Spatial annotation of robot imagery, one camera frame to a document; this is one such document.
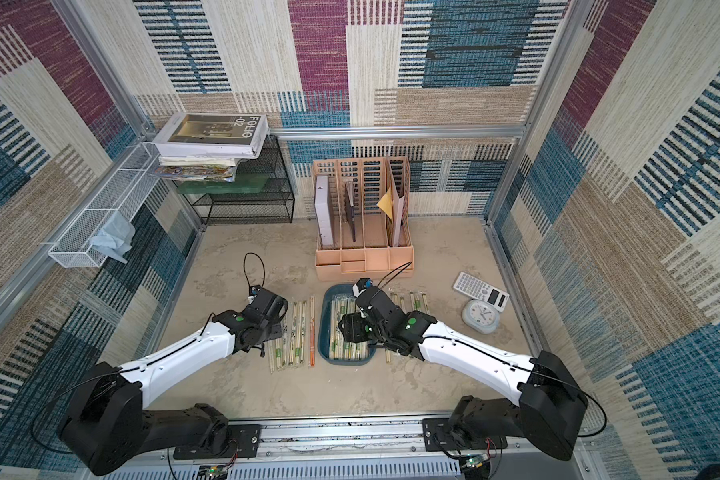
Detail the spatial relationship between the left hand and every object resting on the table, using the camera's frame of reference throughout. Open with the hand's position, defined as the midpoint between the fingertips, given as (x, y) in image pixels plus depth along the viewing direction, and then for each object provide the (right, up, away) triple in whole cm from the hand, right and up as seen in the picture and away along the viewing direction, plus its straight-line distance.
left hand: (271, 325), depth 88 cm
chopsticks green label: (+44, +5, +10) cm, 45 cm away
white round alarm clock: (+62, +2, +4) cm, 62 cm away
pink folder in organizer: (+36, +34, -2) cm, 50 cm away
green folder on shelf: (-14, +43, +14) cm, 48 cm away
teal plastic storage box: (+15, +7, +7) cm, 18 cm away
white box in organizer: (+13, +35, +12) cm, 39 cm away
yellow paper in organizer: (+33, +35, +2) cm, 48 cm away
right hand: (+23, +3, -8) cm, 24 cm away
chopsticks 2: (+5, -3, +4) cm, 7 cm away
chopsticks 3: (+2, -8, 0) cm, 8 cm away
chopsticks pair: (+46, +4, +9) cm, 47 cm away
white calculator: (+62, +10, +12) cm, 64 cm away
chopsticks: (+7, -2, +6) cm, 9 cm away
